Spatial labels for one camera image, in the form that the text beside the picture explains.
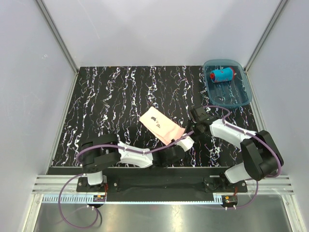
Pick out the right connector board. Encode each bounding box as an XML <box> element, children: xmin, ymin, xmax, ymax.
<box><xmin>223</xmin><ymin>195</ymin><xmax>238</xmax><ymax>207</ymax></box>

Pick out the blue transparent plastic bin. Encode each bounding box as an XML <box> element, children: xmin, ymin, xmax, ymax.
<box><xmin>203</xmin><ymin>59</ymin><xmax>252</xmax><ymax>109</ymax></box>

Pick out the left connector board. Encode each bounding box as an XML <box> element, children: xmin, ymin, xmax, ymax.
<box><xmin>93</xmin><ymin>195</ymin><xmax>106</xmax><ymax>202</ymax></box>

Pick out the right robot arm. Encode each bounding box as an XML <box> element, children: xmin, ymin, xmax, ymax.
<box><xmin>187</xmin><ymin>106</ymin><xmax>284</xmax><ymax>192</ymax></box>

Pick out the red blue patterned towel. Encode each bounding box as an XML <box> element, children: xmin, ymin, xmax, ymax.
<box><xmin>210</xmin><ymin>67</ymin><xmax>235</xmax><ymax>83</ymax></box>

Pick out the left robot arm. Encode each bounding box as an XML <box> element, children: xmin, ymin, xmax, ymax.
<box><xmin>76</xmin><ymin>134</ymin><xmax>194</xmax><ymax>191</ymax></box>

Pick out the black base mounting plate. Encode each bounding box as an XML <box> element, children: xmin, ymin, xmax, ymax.
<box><xmin>76</xmin><ymin>167</ymin><xmax>248</xmax><ymax>203</ymax></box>

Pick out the connector board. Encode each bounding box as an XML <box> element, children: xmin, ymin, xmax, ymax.
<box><xmin>93</xmin><ymin>195</ymin><xmax>106</xmax><ymax>202</ymax></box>
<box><xmin>223</xmin><ymin>195</ymin><xmax>238</xmax><ymax>207</ymax></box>

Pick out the pink towel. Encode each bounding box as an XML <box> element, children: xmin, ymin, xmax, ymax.
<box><xmin>140</xmin><ymin>106</ymin><xmax>185</xmax><ymax>145</ymax></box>

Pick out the aluminium frame rail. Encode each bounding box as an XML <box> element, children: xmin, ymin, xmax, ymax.
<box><xmin>32</xmin><ymin>175</ymin><xmax>294</xmax><ymax>205</ymax></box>

